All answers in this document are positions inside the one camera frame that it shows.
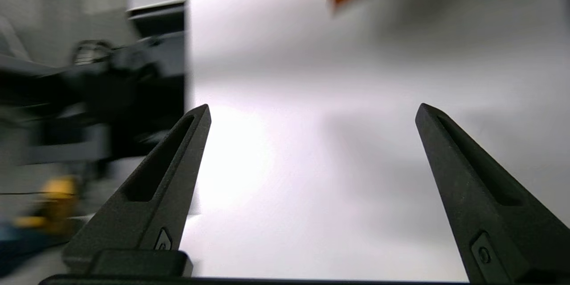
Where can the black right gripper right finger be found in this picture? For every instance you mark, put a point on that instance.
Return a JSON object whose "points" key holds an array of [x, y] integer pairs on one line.
{"points": [[490, 213]]}

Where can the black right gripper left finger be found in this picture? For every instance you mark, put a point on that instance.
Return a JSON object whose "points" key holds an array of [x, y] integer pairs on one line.
{"points": [[151, 213]]}

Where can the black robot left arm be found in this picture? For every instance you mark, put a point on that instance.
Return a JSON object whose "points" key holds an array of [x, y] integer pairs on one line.
{"points": [[116, 98]]}

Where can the yellow blurred background object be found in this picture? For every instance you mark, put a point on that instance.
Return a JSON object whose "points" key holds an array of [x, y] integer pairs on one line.
{"points": [[60, 205]]}

